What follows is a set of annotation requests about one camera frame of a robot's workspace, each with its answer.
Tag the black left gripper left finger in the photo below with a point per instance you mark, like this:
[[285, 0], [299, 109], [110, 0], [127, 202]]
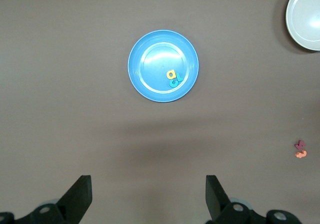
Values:
[[72, 201]]

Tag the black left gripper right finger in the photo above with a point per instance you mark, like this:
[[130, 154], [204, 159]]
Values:
[[220, 204]]

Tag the teal foam letter c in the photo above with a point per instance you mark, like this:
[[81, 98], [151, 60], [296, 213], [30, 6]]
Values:
[[172, 85]]

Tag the teal foam letter J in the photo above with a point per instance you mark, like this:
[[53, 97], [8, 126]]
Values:
[[180, 78]]

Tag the yellow foam letter a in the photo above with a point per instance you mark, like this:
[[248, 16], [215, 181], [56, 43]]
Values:
[[168, 75]]

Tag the brown table cover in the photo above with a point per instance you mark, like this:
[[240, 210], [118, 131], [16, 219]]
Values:
[[75, 108]]

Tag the orange foam letter t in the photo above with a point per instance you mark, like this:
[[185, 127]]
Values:
[[301, 154]]

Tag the maroon foam letter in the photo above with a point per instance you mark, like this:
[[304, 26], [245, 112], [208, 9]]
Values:
[[300, 145]]

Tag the blue plate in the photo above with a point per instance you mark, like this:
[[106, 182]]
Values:
[[155, 58]]

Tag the beige plate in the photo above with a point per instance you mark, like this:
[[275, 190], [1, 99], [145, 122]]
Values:
[[307, 16]]

